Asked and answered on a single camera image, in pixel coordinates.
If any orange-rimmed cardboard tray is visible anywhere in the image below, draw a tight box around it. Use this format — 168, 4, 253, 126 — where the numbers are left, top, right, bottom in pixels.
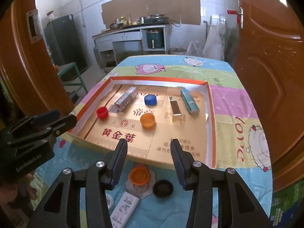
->
70, 76, 216, 168

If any green cardboard box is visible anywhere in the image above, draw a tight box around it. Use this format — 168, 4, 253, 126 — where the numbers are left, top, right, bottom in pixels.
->
269, 179, 303, 227

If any dark green refrigerator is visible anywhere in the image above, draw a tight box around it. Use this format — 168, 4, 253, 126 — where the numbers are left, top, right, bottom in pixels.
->
44, 14, 88, 73

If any teal lighter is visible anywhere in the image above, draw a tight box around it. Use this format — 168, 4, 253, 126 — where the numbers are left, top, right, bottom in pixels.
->
180, 89, 200, 115

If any cartoon sheep tablecloth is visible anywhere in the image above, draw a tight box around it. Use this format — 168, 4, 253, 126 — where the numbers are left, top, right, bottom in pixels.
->
31, 56, 273, 227

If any white bottle cap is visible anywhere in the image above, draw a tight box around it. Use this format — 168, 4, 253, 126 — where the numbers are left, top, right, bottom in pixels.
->
106, 193, 114, 209

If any green air fryer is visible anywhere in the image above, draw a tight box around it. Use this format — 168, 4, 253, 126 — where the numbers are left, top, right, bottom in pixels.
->
146, 29, 164, 48

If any light orange bottle cap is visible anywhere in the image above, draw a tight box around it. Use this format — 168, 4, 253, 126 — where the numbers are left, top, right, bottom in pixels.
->
140, 113, 156, 128

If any red bottle cap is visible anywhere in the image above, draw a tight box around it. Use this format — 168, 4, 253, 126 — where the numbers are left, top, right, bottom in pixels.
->
96, 107, 109, 119

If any black bottle cap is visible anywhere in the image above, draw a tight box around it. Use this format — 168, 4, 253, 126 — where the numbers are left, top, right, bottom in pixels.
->
153, 180, 174, 198

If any wooden door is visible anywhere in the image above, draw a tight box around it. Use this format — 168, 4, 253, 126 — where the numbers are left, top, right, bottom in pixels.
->
234, 0, 303, 188

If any white hello kitty lighter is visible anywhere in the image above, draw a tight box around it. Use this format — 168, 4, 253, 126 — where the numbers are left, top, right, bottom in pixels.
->
110, 192, 140, 228

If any gold lighter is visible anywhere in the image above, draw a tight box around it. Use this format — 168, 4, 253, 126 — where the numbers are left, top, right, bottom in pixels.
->
168, 96, 182, 121

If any blue bottle cap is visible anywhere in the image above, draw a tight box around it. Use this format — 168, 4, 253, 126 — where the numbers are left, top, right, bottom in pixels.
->
144, 94, 157, 106

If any white kitchen counter cabinet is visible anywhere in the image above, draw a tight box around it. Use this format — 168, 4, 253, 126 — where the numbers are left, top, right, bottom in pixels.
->
92, 24, 172, 69

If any person's left hand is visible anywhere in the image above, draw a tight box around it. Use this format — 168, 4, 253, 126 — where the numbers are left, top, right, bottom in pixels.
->
1, 173, 38, 206

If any white plastic sack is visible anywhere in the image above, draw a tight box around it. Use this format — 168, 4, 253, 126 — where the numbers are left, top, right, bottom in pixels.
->
202, 21, 226, 61

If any green metal stool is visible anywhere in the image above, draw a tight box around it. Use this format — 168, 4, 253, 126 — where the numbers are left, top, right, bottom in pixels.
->
57, 62, 88, 101

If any black gas stove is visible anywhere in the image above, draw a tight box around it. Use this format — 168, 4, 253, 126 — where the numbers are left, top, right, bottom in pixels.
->
143, 14, 169, 25

